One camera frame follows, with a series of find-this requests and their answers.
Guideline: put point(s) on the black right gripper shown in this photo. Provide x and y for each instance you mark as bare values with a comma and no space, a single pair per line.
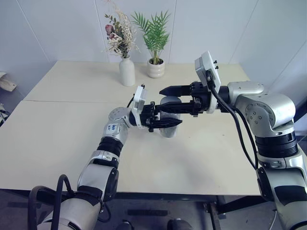
202,100

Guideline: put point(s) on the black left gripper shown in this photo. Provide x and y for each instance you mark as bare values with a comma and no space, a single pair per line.
147,115

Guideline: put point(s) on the white cup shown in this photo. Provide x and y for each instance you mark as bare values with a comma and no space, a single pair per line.
169,131

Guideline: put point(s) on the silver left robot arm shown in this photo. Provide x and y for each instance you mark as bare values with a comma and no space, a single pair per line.
96,177

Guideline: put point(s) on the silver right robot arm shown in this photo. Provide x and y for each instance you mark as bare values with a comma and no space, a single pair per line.
271,112

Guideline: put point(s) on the white ribbed plant pot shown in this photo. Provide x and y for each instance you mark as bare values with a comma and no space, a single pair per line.
156,70

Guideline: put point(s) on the white ceramic vase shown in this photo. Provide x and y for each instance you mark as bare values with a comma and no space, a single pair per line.
127,72

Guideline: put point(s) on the green leafy plant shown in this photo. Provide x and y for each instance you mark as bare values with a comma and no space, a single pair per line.
154,33

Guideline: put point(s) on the dried flower bouquet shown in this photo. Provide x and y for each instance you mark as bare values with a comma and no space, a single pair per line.
120,36

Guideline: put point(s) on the dark rounded shape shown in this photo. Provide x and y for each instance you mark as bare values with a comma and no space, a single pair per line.
180,225
124,225

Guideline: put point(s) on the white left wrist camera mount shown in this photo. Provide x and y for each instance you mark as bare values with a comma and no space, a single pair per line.
139,98

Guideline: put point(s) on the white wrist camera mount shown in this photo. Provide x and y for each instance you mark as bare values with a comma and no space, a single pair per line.
139,98
206,64

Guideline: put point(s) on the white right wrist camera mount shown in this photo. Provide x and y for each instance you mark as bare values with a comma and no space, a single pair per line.
206,64

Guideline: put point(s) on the black metal table frame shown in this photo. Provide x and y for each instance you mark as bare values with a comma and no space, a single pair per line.
216,201

